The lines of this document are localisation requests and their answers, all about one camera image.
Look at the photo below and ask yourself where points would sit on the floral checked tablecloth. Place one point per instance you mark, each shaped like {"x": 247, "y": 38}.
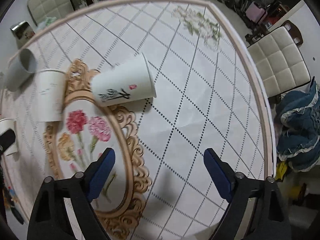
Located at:
{"x": 209, "y": 95}

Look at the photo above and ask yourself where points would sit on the cream padded chair right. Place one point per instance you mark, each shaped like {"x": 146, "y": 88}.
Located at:
{"x": 279, "y": 61}

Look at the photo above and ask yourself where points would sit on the blue ruffled fabric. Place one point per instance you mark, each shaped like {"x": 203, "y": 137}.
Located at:
{"x": 298, "y": 143}

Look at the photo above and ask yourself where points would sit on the cream padded chair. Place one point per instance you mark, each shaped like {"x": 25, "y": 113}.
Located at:
{"x": 42, "y": 9}
{"x": 279, "y": 61}

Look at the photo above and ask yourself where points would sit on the white paper cup with print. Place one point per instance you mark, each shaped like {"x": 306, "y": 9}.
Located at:
{"x": 129, "y": 81}

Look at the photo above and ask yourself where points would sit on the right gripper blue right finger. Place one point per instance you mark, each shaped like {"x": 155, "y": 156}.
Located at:
{"x": 255, "y": 210}

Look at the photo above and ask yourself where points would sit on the cream padded chair far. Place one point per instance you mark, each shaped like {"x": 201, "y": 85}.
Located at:
{"x": 42, "y": 9}

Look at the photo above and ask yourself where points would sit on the grey cup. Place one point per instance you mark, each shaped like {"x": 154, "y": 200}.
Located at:
{"x": 22, "y": 67}

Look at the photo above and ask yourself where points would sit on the silver tin box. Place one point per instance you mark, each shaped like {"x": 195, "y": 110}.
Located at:
{"x": 22, "y": 30}

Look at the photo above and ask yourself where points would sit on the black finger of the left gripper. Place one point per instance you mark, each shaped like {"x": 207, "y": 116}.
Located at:
{"x": 7, "y": 139}

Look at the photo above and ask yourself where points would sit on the pink suitcase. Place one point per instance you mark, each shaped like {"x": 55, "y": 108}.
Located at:
{"x": 256, "y": 13}

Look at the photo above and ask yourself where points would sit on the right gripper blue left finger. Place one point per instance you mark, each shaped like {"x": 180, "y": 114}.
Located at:
{"x": 49, "y": 218}

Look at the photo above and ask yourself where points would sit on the white paper cup with bamboo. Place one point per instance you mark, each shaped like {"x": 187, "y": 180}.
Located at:
{"x": 6, "y": 124}

